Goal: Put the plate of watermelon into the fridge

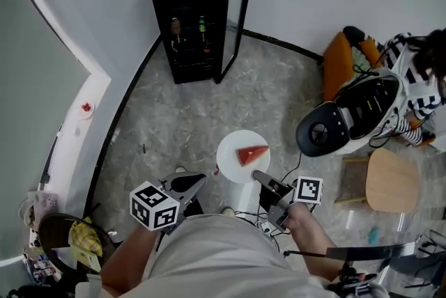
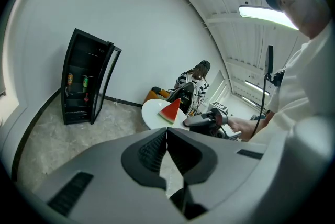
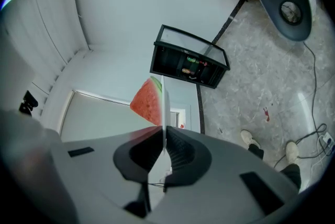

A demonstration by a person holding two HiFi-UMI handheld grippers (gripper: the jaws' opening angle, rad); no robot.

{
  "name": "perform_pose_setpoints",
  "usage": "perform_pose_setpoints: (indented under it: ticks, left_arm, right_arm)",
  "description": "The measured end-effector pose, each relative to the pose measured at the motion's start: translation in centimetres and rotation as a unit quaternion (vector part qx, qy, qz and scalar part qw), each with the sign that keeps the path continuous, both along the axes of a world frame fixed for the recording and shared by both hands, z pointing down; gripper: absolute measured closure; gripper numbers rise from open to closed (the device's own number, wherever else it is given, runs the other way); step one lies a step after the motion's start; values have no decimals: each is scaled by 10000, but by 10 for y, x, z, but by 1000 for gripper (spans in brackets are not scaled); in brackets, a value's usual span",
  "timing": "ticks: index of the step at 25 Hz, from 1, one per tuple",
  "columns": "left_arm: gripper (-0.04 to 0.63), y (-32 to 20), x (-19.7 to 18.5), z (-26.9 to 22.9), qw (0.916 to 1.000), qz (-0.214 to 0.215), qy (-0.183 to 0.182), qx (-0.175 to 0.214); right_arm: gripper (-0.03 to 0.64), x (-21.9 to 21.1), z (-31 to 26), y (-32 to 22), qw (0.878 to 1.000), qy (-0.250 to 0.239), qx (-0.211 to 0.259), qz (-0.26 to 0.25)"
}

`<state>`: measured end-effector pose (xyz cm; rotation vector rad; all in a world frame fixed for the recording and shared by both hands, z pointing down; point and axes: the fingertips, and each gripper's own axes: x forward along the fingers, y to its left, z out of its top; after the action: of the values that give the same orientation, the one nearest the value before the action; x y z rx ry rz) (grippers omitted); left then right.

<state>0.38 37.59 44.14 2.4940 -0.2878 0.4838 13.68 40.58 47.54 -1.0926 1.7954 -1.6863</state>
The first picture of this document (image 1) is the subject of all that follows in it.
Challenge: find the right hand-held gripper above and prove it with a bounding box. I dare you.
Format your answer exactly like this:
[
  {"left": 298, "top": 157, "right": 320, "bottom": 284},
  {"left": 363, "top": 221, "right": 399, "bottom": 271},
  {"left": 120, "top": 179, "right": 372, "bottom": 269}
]
[{"left": 252, "top": 168, "right": 325, "bottom": 231}]

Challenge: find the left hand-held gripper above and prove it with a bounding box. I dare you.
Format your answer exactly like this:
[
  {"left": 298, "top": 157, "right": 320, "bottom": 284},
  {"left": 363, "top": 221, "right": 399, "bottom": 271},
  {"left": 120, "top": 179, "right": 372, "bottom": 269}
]
[{"left": 129, "top": 171, "right": 208, "bottom": 237}]

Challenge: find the red triangular object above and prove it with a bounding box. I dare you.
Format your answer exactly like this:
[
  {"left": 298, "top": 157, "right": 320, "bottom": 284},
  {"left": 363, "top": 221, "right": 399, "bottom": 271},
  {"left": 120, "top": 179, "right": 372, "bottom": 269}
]
[{"left": 236, "top": 145, "right": 270, "bottom": 166}]

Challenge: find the white round plate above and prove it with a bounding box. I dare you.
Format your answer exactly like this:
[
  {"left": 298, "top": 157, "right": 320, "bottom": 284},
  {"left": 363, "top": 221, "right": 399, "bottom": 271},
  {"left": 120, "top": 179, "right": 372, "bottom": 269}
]
[{"left": 216, "top": 130, "right": 272, "bottom": 184}]

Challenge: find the person's left forearm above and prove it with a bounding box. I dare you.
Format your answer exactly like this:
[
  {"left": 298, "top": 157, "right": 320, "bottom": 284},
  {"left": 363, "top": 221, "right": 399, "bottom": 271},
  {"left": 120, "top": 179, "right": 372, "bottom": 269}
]
[{"left": 100, "top": 226, "right": 164, "bottom": 295}]

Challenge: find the person's right forearm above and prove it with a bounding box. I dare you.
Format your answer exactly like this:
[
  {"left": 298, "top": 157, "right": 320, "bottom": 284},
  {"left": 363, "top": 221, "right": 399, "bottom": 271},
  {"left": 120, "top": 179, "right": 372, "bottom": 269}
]
[{"left": 285, "top": 203, "right": 346, "bottom": 283}]

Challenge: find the person's beige shirt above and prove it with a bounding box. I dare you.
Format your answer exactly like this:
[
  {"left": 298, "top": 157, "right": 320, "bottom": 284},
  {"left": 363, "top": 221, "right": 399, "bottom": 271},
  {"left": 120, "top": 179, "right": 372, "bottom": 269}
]
[{"left": 99, "top": 212, "right": 339, "bottom": 298}]

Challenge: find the yellow checked cloth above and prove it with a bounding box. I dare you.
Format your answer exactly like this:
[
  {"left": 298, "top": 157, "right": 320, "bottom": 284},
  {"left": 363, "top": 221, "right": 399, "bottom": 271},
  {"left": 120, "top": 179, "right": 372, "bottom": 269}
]
[{"left": 69, "top": 217, "right": 103, "bottom": 265}]

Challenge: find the black chest-mounted device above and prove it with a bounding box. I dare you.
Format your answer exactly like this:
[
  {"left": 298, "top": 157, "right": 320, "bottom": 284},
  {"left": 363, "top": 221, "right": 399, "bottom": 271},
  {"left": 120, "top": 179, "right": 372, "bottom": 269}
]
[{"left": 283, "top": 243, "right": 408, "bottom": 263}]

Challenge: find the wooden stool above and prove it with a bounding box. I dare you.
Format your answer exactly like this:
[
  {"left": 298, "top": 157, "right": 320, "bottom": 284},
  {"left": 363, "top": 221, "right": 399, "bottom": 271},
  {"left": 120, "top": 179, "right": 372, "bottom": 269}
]
[{"left": 334, "top": 148, "right": 422, "bottom": 214}]

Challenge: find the small plate with red fruit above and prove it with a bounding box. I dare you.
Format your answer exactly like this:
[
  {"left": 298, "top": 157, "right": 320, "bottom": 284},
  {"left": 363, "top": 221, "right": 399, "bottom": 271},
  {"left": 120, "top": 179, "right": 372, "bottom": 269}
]
[{"left": 77, "top": 102, "right": 96, "bottom": 120}]

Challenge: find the pale green striped cushion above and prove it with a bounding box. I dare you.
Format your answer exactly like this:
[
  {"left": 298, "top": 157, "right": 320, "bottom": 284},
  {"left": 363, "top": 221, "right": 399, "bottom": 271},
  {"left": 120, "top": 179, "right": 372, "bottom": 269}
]
[{"left": 351, "top": 45, "right": 371, "bottom": 80}]

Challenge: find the pink patterned bag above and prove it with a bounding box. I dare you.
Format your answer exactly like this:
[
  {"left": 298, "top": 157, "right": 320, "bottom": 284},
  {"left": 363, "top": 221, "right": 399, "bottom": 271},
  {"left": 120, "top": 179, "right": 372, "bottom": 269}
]
[{"left": 17, "top": 190, "right": 59, "bottom": 228}]

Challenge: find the brown drink bottle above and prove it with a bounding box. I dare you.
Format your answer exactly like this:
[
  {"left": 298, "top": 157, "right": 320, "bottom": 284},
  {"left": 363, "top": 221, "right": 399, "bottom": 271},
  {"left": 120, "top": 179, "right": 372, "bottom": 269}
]
[{"left": 170, "top": 17, "right": 182, "bottom": 44}]

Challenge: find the green drink bottle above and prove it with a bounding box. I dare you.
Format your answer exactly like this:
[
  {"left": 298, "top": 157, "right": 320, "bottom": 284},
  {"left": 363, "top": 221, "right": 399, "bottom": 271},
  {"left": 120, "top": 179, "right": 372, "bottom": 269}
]
[{"left": 197, "top": 15, "right": 207, "bottom": 43}]

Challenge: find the white pedestal stand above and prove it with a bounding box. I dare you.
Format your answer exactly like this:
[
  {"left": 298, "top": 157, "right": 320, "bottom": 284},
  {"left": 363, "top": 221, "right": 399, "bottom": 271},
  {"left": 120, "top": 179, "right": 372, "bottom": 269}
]
[{"left": 225, "top": 180, "right": 262, "bottom": 216}]

